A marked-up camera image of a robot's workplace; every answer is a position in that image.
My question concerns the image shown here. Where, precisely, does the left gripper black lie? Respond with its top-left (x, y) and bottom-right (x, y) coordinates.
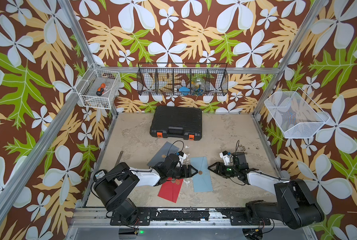
top-left (167, 164), bottom-right (198, 178)

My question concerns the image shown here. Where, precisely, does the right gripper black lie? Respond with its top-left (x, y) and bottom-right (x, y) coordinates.
top-left (207, 161), bottom-right (238, 178)

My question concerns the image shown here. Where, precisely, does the light blue envelope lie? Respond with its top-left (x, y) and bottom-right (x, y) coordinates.
top-left (190, 157), bottom-right (213, 193)

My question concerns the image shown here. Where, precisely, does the red envelope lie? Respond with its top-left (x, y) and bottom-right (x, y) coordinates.
top-left (158, 178), bottom-right (183, 203)

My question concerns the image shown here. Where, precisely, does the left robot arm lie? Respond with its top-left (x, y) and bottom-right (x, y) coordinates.
top-left (91, 152), bottom-right (198, 225)

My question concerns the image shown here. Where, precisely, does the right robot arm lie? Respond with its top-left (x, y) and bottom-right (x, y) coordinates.
top-left (208, 151), bottom-right (325, 230)

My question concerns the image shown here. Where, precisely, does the grey envelope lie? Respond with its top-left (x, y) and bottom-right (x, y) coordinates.
top-left (147, 142), bottom-right (179, 167)

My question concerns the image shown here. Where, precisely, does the black tool case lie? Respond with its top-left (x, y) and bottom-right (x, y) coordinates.
top-left (150, 106), bottom-right (202, 141)

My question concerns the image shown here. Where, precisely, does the metal ruler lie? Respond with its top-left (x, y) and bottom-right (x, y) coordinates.
top-left (115, 151), bottom-right (124, 166)

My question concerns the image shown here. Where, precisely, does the blue object in basket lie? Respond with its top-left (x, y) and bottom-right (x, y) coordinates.
top-left (178, 87), bottom-right (190, 96)

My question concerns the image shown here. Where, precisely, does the clear jar in basket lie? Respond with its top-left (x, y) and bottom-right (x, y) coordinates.
top-left (191, 77), bottom-right (205, 96)

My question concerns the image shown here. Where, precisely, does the black round tape measure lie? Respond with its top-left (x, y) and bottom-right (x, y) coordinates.
top-left (94, 170), bottom-right (108, 181)

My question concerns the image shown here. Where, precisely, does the white mesh basket right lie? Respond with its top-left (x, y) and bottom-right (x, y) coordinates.
top-left (264, 88), bottom-right (330, 139)

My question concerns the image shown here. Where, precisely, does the orange black screwdriver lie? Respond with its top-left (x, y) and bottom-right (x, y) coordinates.
top-left (96, 83), bottom-right (106, 97)

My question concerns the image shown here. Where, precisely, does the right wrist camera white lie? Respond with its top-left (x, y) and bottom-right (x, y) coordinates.
top-left (219, 151), bottom-right (233, 166)

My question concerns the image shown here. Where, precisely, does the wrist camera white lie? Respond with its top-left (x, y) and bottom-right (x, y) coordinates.
top-left (177, 151), bottom-right (187, 164)
top-left (219, 151), bottom-right (233, 166)

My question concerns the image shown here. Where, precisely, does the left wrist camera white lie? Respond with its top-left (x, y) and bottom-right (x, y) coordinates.
top-left (177, 151), bottom-right (187, 164)

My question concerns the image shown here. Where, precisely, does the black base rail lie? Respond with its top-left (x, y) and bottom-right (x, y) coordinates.
top-left (110, 208), bottom-right (271, 227)

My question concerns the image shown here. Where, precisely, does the black wire basket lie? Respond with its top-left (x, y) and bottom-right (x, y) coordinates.
top-left (135, 63), bottom-right (229, 97)

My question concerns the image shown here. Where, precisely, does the white wire basket left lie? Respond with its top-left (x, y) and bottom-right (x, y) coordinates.
top-left (77, 64), bottom-right (122, 110)

